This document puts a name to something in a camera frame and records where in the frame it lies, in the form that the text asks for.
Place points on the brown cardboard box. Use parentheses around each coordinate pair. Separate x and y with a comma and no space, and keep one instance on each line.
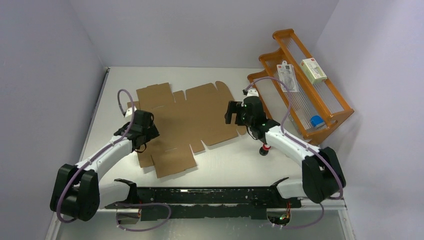
(187,121)

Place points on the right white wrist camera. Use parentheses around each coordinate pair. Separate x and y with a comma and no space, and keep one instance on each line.
(252,93)

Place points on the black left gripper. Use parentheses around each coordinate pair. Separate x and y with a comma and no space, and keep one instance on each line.
(151,132)

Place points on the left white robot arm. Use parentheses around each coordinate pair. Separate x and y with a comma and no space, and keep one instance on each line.
(77,192)

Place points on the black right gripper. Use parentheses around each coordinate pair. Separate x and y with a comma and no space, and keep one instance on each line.
(234,107)

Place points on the blue tape roll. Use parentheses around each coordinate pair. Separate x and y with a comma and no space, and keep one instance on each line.
(317,122)

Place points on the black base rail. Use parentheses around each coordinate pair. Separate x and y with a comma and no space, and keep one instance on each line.
(209,202)

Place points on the red black push button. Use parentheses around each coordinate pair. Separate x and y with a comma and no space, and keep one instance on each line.
(264,149)

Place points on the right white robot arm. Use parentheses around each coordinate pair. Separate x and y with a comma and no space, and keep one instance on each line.
(321,173)

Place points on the clear packaged item with card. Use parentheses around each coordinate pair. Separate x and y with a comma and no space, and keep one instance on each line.
(286,74)

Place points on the white green small box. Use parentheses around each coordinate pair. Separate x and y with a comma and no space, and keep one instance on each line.
(313,71)

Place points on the orange wooden shelf rack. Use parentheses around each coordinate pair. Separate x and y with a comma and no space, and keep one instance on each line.
(321,99)

